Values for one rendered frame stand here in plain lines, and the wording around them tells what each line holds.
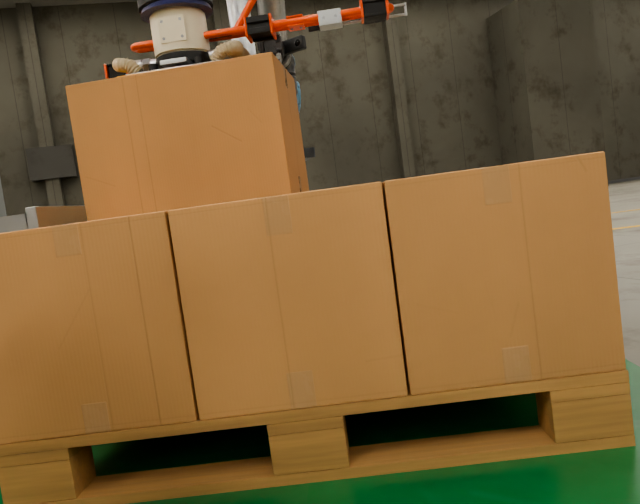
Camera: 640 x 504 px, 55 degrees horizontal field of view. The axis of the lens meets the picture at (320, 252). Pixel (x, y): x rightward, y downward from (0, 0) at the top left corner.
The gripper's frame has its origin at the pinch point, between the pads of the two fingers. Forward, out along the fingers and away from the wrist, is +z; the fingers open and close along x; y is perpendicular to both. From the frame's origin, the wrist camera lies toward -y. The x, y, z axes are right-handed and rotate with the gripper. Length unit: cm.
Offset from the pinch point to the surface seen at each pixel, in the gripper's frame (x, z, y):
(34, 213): -48, 53, 62
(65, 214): -49, 36, 62
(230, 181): -46, 36, 14
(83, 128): -25, 35, 54
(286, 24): -0.8, 16.7, -5.9
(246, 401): -90, 95, 4
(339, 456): -103, 95, -12
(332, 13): 0.1, 17.0, -20.0
